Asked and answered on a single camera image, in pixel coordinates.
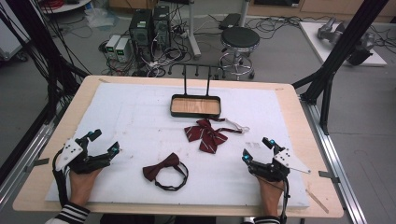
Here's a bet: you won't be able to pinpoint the metal table clamp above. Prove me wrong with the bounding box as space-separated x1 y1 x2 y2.
23 157 50 174
318 170 341 185

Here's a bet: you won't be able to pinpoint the grey table leg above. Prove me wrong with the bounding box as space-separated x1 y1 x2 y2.
186 0 203 61

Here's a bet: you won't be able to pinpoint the computer towers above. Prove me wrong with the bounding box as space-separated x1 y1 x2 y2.
98 3 200 78

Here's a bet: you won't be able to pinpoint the black frame post with cables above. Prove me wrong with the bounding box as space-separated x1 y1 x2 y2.
4 0 92 125

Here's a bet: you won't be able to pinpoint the person's right hand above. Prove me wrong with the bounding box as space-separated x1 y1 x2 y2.
256 175 286 217

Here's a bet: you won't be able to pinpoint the person's dark clothing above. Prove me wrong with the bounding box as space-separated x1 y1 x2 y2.
99 213 217 224

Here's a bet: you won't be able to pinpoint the black frame post with braces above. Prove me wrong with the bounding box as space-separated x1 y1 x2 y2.
291 0 390 136

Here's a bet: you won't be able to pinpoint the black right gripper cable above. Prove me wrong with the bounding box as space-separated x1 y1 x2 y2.
261 175 291 224

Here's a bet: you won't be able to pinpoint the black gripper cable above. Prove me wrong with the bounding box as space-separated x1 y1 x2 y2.
51 148 70 208
261 175 291 224

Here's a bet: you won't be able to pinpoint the slim black computer tower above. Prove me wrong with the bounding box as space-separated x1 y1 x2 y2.
152 5 172 49

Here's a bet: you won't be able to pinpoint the striped dark red bow tie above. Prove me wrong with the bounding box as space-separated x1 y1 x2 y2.
183 116 251 155

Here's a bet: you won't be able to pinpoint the white round table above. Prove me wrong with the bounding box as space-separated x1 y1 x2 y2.
39 0 93 15

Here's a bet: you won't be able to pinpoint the white foam mat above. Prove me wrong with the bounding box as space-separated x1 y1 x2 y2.
44 81 311 210

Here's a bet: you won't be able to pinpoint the clear plastic bag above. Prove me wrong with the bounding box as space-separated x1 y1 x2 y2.
84 7 120 32

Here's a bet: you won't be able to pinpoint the white floor board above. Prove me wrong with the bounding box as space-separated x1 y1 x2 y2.
298 21 389 67

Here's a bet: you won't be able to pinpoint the large black computer tower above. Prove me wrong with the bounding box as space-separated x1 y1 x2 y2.
128 7 154 63

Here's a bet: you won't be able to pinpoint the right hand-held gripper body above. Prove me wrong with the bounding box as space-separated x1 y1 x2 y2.
247 147 312 183

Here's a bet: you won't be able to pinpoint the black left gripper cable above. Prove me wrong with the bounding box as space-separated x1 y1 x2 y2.
51 148 70 208

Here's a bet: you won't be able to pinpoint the white power supply unit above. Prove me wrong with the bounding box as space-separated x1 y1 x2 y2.
105 34 121 61
114 36 133 63

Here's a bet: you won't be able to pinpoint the grey wheeled case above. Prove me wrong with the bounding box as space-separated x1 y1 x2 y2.
0 12 32 63

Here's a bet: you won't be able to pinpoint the black flat device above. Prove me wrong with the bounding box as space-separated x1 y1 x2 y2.
218 12 242 31

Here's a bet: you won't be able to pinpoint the aluminium rail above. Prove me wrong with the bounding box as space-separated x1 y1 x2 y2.
0 99 73 213
298 92 369 224

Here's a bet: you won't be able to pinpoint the black round stool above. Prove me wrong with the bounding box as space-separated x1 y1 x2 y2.
219 25 262 81

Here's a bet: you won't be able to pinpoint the plain dark red bow tie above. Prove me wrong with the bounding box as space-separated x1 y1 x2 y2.
142 151 190 192

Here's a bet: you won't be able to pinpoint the black rack with wooden tray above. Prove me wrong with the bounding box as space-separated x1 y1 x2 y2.
167 63 227 119

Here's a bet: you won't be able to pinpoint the thin wooden stick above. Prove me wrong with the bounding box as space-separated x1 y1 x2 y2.
304 188 331 215

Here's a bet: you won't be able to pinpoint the person's left hand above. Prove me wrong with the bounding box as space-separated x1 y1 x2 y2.
68 167 104 207

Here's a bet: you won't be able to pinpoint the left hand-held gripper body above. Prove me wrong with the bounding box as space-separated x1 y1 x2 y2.
54 136 112 175

